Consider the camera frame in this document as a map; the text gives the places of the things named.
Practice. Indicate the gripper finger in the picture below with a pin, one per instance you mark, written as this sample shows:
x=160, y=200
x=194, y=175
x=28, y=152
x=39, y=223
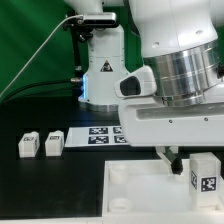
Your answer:
x=169, y=154

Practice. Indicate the black camera on stand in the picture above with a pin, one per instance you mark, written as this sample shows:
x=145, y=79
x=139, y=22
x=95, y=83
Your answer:
x=86, y=23

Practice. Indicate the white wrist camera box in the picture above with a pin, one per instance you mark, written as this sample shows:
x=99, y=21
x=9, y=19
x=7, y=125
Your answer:
x=139, y=83

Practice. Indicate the white square table top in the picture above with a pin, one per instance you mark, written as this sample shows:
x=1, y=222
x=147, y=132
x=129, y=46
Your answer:
x=145, y=192

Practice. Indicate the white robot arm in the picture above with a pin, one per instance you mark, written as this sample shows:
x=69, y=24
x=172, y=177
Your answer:
x=177, y=97

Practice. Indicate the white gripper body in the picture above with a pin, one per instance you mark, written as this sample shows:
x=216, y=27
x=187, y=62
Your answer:
x=146, y=123

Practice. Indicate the black camera stand pole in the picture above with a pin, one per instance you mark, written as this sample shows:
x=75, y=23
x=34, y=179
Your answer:
x=77, y=80

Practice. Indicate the white sheet with tag markers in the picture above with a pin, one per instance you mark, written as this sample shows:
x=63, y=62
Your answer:
x=95, y=136

